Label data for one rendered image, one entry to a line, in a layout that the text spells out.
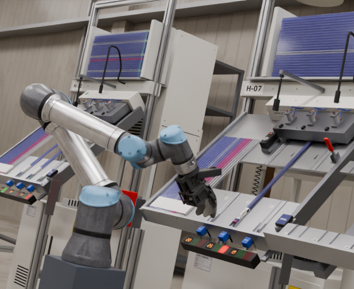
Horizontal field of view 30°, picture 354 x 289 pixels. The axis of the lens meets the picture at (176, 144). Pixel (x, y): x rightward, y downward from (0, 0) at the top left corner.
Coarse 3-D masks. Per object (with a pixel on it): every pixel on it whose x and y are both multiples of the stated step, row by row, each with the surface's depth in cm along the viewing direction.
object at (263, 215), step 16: (224, 192) 252; (224, 208) 242; (240, 208) 238; (256, 208) 234; (272, 208) 230; (288, 208) 226; (224, 224) 234; (240, 224) 230; (256, 224) 226; (272, 224) 222
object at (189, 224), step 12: (156, 216) 258; (168, 216) 251; (180, 216) 246; (180, 228) 251; (192, 228) 244; (216, 228) 232; (228, 228) 227; (228, 240) 232; (240, 240) 226; (252, 240) 221; (264, 240) 216
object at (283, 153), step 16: (240, 128) 290; (256, 128) 284; (272, 128) 279; (288, 144) 262; (304, 144) 257; (320, 144) 252; (256, 160) 262; (272, 160) 257; (288, 160) 252; (304, 160) 248; (320, 160) 243
